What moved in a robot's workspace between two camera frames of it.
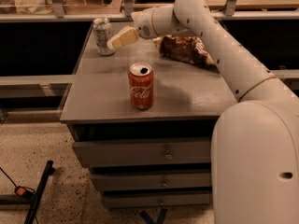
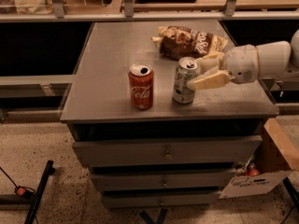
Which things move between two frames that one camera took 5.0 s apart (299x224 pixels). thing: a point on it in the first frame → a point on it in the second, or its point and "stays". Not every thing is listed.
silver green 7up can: x=103 y=34 → x=188 y=68
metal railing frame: x=58 y=11 stays
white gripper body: x=143 y=24 → x=241 y=63
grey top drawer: x=179 y=153 stays
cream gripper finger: x=128 y=35 → x=219 y=79
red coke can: x=141 y=78 stays
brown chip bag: x=190 y=49 stays
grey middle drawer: x=107 y=179 stays
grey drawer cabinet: x=142 y=121 stays
